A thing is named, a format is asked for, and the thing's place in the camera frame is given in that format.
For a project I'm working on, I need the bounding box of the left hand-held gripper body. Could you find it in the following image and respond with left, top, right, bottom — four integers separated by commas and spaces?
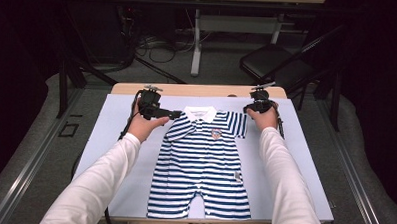
136, 84, 171, 122

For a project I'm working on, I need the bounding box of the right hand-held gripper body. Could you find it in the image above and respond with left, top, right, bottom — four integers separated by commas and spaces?
248, 81, 278, 115

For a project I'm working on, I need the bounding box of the blue white striped baby romper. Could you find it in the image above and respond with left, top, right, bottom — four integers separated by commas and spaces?
146, 103, 256, 223

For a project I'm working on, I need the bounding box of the person's right hand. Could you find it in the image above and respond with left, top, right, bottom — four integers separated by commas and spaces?
245, 100, 281, 133

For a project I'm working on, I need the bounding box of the person's left hand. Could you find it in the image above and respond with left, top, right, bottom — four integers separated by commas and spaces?
126, 96, 171, 145

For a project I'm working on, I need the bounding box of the black folding chair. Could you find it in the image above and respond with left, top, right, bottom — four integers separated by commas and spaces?
237, 20, 347, 113

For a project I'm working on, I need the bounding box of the pale lilac table mat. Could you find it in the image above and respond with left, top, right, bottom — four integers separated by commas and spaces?
71, 91, 339, 224

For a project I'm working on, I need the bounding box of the black metal stand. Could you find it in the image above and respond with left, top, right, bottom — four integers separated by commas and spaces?
55, 60, 119, 121
314, 70, 343, 133

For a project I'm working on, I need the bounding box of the dark equipment tower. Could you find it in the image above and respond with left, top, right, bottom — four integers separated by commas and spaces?
112, 5, 139, 66

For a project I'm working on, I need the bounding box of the white-legged desk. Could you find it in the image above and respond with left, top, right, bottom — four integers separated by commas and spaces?
171, 0, 326, 82

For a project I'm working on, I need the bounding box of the right hand-held gripper black cable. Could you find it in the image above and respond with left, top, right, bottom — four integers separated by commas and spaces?
271, 100, 287, 140

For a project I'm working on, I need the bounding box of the hand-held gripper black cable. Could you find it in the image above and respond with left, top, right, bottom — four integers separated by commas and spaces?
103, 88, 145, 224
271, 100, 287, 140

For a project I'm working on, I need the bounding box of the left hand-held gripper black cable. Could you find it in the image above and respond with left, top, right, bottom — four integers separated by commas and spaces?
103, 88, 145, 224

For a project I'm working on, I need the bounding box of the bundle of floor cables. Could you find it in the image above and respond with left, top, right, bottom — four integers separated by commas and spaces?
134, 33, 197, 65

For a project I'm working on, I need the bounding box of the metal floor rail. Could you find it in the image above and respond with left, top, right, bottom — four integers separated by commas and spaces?
314, 97, 393, 224
0, 84, 85, 224

